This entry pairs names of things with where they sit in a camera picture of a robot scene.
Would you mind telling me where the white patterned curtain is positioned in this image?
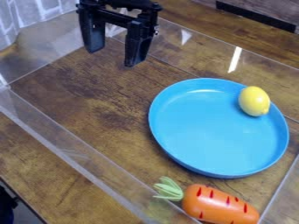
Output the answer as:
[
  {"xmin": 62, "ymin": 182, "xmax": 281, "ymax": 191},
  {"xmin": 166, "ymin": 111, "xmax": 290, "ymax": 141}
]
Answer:
[{"xmin": 0, "ymin": 0, "xmax": 80, "ymax": 51}]

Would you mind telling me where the blue round tray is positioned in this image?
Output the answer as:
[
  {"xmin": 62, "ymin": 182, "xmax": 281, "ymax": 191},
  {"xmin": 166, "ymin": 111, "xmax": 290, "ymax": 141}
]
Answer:
[{"xmin": 148, "ymin": 78, "xmax": 290, "ymax": 179}]

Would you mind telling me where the orange toy carrot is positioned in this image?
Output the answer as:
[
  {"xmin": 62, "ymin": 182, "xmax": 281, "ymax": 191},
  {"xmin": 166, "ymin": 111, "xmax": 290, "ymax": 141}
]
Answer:
[{"xmin": 154, "ymin": 177, "xmax": 259, "ymax": 224}]

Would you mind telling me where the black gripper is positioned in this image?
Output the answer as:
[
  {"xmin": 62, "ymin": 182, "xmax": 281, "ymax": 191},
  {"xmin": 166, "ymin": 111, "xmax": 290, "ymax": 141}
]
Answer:
[{"xmin": 76, "ymin": 0, "xmax": 163, "ymax": 67}]

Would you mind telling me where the yellow lemon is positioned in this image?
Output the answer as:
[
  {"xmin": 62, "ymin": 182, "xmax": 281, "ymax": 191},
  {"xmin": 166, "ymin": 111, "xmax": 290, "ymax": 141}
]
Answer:
[{"xmin": 238, "ymin": 86, "xmax": 271, "ymax": 116}]

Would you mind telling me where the clear acrylic enclosure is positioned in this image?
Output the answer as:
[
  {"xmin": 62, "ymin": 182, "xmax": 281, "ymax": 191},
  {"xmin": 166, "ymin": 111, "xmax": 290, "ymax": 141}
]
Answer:
[{"xmin": 0, "ymin": 18, "xmax": 299, "ymax": 224}]

